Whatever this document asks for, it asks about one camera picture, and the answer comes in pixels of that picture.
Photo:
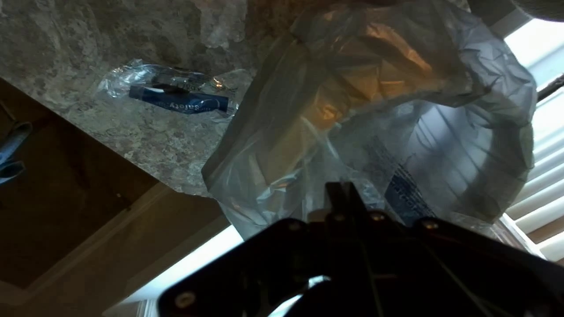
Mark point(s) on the translucent grey trash liner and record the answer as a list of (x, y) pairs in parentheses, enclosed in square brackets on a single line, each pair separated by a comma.
[(271, 147)]

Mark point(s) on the blue chair cushion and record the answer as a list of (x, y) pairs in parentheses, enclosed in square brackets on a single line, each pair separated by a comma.
[(13, 147)]

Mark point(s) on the narrow white window blinds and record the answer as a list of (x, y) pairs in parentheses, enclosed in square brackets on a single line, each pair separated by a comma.
[(547, 194)]

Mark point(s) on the clear crinkly plastic wrapper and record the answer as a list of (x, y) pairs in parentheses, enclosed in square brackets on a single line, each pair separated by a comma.
[(406, 196)]

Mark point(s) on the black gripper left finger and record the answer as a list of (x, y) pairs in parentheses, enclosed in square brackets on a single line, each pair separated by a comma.
[(336, 203)]

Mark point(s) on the blue and clear wrapper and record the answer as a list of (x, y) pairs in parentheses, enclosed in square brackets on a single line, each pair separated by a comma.
[(177, 99)]

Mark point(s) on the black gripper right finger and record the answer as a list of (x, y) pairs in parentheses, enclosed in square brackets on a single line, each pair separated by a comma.
[(355, 205)]

